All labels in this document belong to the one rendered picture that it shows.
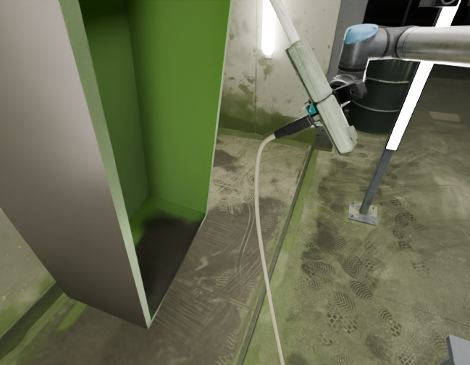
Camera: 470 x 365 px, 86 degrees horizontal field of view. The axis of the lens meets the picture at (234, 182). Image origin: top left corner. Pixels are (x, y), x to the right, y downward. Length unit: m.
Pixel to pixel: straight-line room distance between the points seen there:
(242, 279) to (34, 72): 1.44
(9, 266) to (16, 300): 0.18
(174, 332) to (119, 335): 0.29
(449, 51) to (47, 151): 0.88
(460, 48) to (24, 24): 0.82
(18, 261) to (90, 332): 0.53
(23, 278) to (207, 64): 1.45
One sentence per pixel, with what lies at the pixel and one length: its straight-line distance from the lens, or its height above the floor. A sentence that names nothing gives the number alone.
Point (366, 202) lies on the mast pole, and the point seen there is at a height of 0.14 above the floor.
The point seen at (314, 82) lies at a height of 1.25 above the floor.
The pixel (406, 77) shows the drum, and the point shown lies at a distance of 3.05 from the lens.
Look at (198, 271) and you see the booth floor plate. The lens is 1.69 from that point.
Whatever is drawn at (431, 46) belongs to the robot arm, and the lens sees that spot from 0.90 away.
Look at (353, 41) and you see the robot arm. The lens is 0.95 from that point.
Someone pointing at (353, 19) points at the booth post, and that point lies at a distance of 2.40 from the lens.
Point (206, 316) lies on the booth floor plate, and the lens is 1.56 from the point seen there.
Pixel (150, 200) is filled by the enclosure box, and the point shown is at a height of 0.53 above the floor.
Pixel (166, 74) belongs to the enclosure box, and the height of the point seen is 1.19.
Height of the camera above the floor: 1.47
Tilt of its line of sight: 40 degrees down
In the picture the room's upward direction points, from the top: 3 degrees counter-clockwise
